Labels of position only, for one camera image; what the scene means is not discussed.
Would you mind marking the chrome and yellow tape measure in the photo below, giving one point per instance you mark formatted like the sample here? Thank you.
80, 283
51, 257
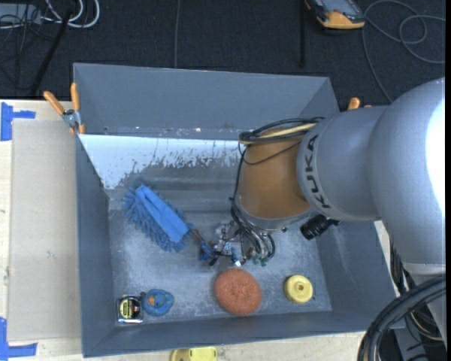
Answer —
130, 309

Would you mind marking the yellow round disc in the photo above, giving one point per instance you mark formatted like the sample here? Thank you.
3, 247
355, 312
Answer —
298, 289

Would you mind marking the blue microfibre duster head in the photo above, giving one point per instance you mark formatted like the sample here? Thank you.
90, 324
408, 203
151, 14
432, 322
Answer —
159, 214

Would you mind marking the orange round scrubber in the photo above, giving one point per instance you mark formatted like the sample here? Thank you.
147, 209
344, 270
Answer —
237, 292

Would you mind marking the black cylinder on white bracket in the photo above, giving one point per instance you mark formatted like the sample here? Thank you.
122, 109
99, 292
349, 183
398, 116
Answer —
315, 227

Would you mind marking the grey metal bin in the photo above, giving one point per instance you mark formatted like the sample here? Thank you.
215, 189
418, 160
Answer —
165, 273

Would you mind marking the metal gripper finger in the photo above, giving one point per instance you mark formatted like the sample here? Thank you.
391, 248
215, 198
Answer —
212, 255
207, 242

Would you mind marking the pale wood board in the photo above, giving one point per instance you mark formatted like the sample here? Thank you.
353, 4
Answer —
41, 220

